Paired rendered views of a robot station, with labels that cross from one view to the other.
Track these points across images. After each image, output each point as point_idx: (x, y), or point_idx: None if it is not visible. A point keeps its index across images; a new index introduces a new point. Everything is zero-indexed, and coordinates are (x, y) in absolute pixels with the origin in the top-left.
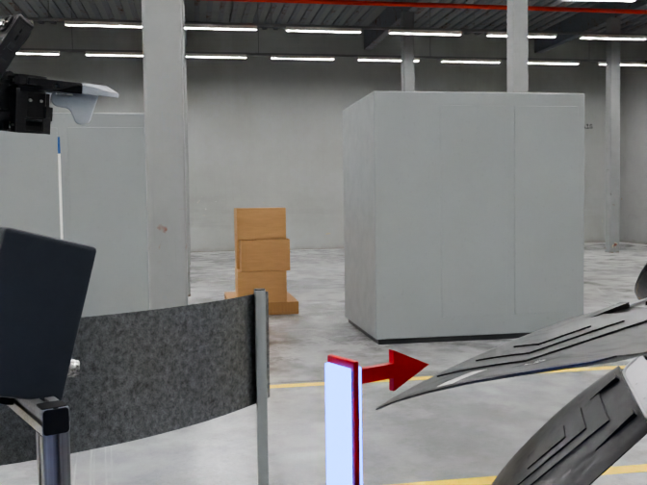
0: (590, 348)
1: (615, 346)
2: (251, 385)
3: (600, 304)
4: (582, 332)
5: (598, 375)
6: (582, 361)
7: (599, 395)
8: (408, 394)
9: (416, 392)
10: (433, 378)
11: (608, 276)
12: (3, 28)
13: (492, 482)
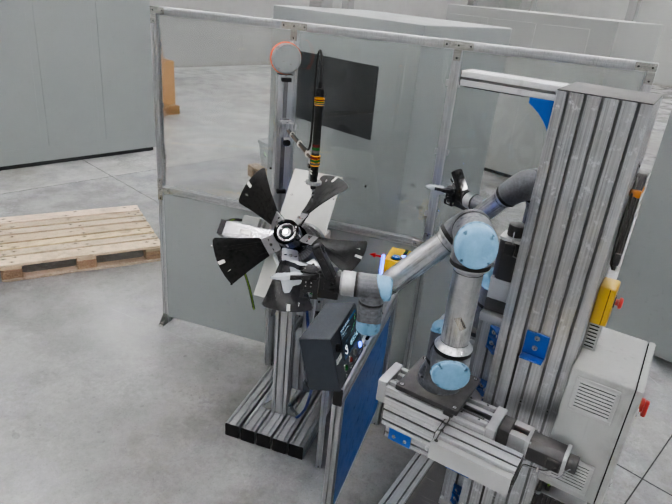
0: (348, 245)
1: (348, 243)
2: None
3: None
4: (335, 246)
5: None
6: (366, 243)
7: (285, 267)
8: (356, 264)
9: (358, 262)
10: (346, 263)
11: None
12: (325, 250)
13: (270, 307)
